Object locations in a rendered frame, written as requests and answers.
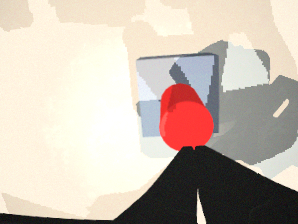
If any red marker cap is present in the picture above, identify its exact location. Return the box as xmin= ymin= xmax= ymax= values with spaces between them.
xmin=160 ymin=84 xmax=214 ymax=151

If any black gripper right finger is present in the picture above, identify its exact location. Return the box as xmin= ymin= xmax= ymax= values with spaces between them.
xmin=194 ymin=145 xmax=298 ymax=224

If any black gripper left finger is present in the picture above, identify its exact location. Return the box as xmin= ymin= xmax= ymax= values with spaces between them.
xmin=0 ymin=145 xmax=198 ymax=224

